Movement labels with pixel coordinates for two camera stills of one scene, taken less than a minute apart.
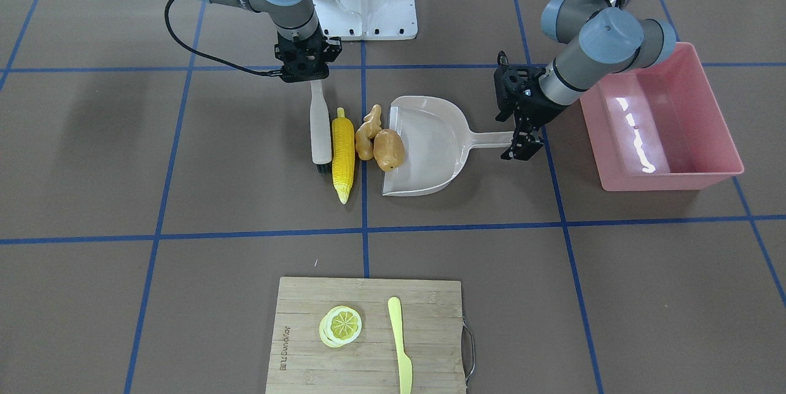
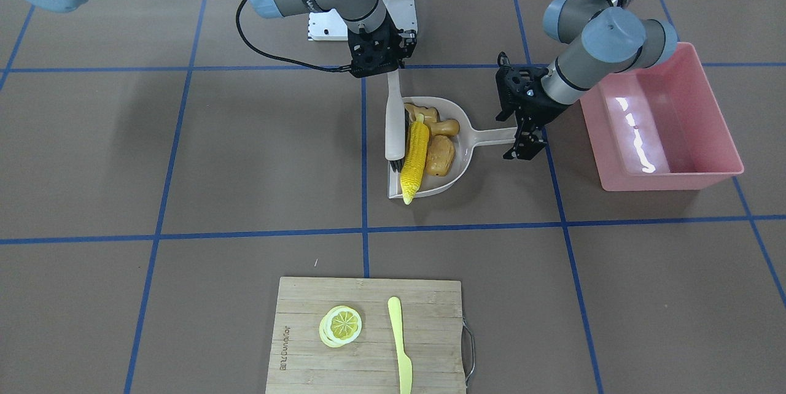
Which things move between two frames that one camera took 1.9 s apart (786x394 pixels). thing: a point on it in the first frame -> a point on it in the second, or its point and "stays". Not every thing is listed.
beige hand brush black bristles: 320,129 -> 397,123
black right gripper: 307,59 -> 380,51
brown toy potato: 389,149 -> 440,156
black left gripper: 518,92 stays
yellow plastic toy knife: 395,313 stays
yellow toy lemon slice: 340,326 stays
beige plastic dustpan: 437,141 stays
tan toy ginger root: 365,134 -> 436,126
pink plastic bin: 660,128 stays
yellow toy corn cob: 343,154 -> 415,159
